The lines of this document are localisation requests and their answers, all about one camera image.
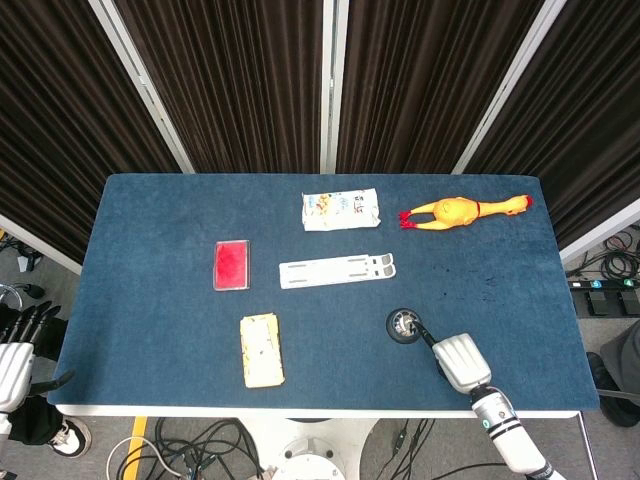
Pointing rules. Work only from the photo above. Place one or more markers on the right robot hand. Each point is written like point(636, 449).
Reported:
point(462, 362)

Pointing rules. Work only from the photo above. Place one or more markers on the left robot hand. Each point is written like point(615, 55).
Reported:
point(15, 357)

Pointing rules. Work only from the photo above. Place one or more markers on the black round disc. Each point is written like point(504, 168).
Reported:
point(400, 327)

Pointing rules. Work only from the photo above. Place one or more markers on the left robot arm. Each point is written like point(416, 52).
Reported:
point(4, 427)

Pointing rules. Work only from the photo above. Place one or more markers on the black and white sneaker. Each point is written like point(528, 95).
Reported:
point(70, 437)

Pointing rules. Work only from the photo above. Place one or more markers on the yellow rubber chicken toy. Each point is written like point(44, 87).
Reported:
point(457, 211)

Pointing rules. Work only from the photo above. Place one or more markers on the white folding stand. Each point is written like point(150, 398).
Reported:
point(336, 270)

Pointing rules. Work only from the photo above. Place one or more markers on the person in grey clothes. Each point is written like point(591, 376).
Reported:
point(620, 370)

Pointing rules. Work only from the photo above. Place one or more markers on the blue table cloth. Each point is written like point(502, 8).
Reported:
point(320, 290)

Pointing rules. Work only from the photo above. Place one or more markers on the white snack packet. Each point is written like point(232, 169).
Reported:
point(341, 209)

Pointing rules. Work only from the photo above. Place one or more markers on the yellow biscuit packet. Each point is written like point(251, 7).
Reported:
point(261, 351)

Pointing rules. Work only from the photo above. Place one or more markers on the red stamp pad case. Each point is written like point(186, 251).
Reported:
point(231, 265)

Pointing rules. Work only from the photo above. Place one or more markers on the dark pleated curtain partition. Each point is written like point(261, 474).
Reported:
point(320, 85)

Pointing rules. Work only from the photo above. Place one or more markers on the white table pedestal base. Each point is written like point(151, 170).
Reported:
point(312, 450)

